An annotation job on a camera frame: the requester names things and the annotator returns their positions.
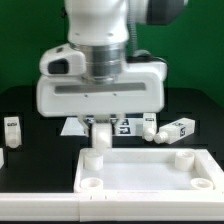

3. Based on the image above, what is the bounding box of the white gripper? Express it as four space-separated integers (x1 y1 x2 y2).
36 62 167 137

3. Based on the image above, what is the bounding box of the white desk tabletop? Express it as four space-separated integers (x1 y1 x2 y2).
74 148 224 193

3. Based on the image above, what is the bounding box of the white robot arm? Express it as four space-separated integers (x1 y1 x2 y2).
36 0 188 121

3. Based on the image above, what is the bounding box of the white L-shaped obstacle fence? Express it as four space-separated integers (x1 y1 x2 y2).
0 185 224 222

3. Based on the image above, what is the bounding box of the white block at left edge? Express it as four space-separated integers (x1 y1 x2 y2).
0 148 4 169

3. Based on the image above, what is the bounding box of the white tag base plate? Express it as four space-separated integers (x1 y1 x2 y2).
60 117 143 137

